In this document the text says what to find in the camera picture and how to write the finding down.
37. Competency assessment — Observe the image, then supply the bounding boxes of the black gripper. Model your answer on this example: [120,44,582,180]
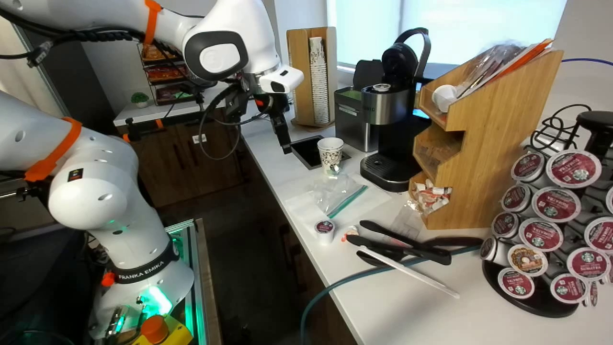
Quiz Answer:
[252,90,294,156]

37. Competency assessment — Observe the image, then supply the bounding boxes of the black silver pod coffeemaker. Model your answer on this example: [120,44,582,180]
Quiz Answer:
[358,25,455,192]

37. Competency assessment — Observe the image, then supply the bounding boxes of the steel framed counter trash chute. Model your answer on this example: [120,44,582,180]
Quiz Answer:
[285,133,352,173]

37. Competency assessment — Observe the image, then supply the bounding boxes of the patterned paper cup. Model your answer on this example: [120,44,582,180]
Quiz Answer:
[315,136,346,180]

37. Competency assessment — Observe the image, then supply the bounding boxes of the stack of patterned paper cups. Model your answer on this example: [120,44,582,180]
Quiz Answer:
[308,35,331,125]

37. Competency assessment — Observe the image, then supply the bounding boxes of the wooden cup dispenser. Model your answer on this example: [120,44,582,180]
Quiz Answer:
[285,25,338,129]

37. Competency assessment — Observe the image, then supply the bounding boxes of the clear zip bag teal strip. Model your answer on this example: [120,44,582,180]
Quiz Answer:
[310,177,371,221]

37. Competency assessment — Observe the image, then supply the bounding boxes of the single coffee pod dark lid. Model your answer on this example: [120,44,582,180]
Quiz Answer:
[312,219,338,244]

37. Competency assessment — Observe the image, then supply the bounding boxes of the dark wooden cabinet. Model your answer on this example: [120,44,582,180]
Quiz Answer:
[116,106,258,207]

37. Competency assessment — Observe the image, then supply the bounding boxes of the small green white pot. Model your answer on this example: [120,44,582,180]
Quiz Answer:
[128,90,153,110]

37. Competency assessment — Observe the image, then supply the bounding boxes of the pile of small sugar packets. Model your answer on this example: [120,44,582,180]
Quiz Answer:
[409,177,453,217]

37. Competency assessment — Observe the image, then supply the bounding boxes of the black plastic tool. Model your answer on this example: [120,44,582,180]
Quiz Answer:
[358,219,486,257]
[344,232,453,269]

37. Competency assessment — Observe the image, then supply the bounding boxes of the white cup in organizer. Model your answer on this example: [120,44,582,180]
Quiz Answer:
[428,83,461,115]

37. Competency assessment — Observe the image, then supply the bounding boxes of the white stir stick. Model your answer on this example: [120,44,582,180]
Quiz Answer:
[354,248,461,301]

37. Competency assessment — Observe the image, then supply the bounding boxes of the bright window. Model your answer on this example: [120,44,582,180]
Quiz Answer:
[327,0,568,69]

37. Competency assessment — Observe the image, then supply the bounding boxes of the wooden condiment organizer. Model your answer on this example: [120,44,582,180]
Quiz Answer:
[405,39,564,232]

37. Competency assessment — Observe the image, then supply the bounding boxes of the plastic wrapped utensil packets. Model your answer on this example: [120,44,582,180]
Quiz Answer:
[453,41,532,100]

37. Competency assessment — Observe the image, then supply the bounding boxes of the yellow box orange stop button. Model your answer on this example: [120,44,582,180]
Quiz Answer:
[128,315,193,345]

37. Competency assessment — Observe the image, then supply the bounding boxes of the orange packet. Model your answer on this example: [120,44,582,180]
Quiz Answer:
[501,37,555,77]

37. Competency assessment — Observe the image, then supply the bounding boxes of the brown lid coffee pod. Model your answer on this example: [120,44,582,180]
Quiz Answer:
[505,244,549,280]

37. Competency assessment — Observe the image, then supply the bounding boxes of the black flat-topped stand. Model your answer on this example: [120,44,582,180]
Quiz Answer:
[574,110,613,163]

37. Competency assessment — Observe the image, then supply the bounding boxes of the wire snack rack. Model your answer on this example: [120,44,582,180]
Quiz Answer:
[139,42,201,108]

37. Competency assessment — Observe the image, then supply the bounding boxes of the long thin cable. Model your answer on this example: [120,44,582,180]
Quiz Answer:
[296,251,465,345]

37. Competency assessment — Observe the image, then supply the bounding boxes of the metal robot cart frame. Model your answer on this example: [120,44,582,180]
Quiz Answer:
[160,217,223,345]

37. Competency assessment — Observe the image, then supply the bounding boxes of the black wire pod carousel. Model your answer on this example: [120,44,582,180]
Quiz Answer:
[478,102,613,320]

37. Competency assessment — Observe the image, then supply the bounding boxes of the blue cable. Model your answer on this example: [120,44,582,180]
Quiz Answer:
[559,56,613,69]

